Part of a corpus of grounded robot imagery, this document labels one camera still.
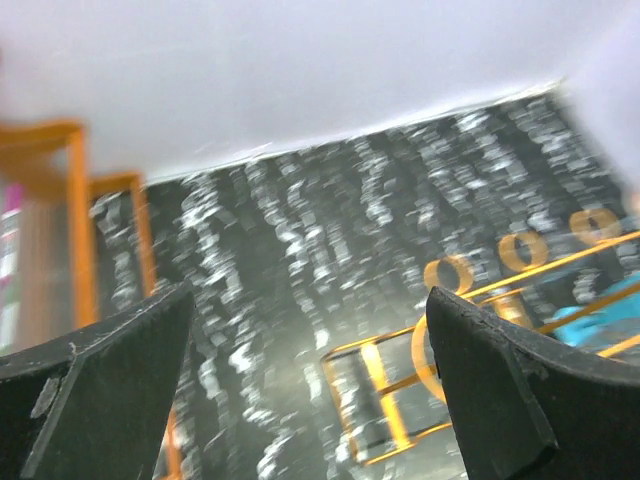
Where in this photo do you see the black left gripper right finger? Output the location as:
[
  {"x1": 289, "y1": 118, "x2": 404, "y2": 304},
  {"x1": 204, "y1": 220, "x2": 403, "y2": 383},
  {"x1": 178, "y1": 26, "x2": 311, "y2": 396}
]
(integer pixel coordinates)
[{"x1": 426, "y1": 287, "x2": 639, "y2": 479}]

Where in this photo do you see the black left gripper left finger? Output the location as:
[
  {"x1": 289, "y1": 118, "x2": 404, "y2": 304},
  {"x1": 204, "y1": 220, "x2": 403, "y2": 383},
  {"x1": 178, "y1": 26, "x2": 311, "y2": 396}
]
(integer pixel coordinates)
[{"x1": 1, "y1": 280, "x2": 195, "y2": 479}]

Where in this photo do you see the blue plastic wine glass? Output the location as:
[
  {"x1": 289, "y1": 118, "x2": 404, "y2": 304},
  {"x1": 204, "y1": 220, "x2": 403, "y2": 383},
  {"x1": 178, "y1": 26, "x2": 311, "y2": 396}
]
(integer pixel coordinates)
[{"x1": 552, "y1": 273, "x2": 639, "y2": 347}]

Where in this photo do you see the orange wooden shelf rack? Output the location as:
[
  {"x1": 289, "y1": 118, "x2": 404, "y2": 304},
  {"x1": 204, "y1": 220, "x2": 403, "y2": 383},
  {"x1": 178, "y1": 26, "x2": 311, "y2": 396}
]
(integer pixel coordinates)
[{"x1": 0, "y1": 118, "x2": 184, "y2": 480}]

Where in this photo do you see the gold wire wine glass rack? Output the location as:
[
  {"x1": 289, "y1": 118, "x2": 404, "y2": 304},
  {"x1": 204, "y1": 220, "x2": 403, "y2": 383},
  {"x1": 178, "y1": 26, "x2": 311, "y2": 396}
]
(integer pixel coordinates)
[{"x1": 321, "y1": 208, "x2": 639, "y2": 479}]

